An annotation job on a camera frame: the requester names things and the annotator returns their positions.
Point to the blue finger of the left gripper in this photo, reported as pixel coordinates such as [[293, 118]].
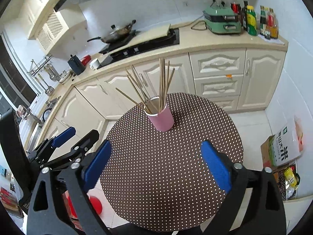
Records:
[[84, 145], [62, 138]]

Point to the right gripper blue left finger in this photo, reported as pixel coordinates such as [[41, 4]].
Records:
[[98, 161]]

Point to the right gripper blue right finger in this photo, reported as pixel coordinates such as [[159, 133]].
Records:
[[218, 165]]

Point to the wooden chopstick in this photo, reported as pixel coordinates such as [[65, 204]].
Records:
[[140, 82], [132, 100], [143, 97], [161, 63], [167, 87]]

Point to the pink paper cup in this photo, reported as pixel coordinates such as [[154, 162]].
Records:
[[161, 120]]

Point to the lower kitchen cabinets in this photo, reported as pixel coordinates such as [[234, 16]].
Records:
[[237, 80]]

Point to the red balloon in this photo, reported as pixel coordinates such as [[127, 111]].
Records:
[[96, 203]]

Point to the brown polka dot tablecloth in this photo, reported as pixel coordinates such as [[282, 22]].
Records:
[[158, 180]]

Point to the cardboard box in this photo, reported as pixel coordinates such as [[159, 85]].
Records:
[[287, 192]]

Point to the utensil rack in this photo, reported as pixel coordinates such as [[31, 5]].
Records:
[[45, 66]]

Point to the rice bag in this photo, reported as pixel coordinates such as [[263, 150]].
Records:
[[288, 143]]

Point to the yellow bottle in box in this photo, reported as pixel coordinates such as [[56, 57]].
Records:
[[292, 177]]

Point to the black electric kettle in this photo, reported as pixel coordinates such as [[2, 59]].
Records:
[[76, 65]]

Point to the white mug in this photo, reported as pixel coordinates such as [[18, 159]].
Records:
[[94, 64]]

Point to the red container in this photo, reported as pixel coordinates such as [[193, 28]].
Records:
[[85, 60]]

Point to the black gas stove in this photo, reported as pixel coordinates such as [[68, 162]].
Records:
[[171, 39]]

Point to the upper lattice cabinet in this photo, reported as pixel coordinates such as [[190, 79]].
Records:
[[54, 27]]

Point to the black wok with lid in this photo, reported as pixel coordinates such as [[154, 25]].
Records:
[[115, 34]]

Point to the beige cutting board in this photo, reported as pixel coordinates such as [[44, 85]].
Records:
[[152, 34]]

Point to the green electric cooker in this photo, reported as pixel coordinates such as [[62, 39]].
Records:
[[221, 19]]

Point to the green yellow bottle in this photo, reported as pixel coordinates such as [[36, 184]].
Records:
[[251, 21]]

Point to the red label sauce bottle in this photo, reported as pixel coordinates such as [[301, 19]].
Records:
[[272, 24]]

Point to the dark soy sauce bottle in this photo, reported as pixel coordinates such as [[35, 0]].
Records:
[[262, 21]]

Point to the dark oil bottle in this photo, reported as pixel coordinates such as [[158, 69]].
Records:
[[244, 16]]

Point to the red cola bottle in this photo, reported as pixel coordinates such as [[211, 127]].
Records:
[[236, 7]]

